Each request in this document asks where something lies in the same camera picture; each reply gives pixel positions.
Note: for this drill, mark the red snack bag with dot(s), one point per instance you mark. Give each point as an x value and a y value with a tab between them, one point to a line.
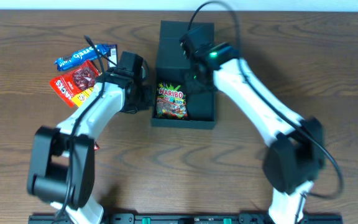
69	84

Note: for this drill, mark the yellow snack bag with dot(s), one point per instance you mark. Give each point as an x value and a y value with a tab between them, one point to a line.
81	97

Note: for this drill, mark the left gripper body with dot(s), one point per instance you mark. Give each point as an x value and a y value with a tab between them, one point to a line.
142	98

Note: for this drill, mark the black box with lid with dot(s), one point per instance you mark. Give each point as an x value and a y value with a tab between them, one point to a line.
173	69

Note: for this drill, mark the red KitKat bar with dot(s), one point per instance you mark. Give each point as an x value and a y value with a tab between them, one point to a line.
96	147

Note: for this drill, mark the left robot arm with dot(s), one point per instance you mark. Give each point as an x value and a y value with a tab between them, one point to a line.
62	168

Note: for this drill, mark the dark purple chocolate bar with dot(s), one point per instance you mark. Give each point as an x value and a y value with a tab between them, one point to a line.
112	56

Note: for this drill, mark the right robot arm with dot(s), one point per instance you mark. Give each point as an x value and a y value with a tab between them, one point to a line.
292	161

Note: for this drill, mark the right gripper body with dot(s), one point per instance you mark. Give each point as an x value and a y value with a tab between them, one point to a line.
202	83

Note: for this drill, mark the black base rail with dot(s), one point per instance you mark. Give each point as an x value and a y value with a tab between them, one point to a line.
242	218

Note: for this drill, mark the blue Oreo cookie pack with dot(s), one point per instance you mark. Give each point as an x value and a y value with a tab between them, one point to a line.
79	57

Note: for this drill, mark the Haribo gummy bag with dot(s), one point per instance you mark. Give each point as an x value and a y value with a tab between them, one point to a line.
171	101

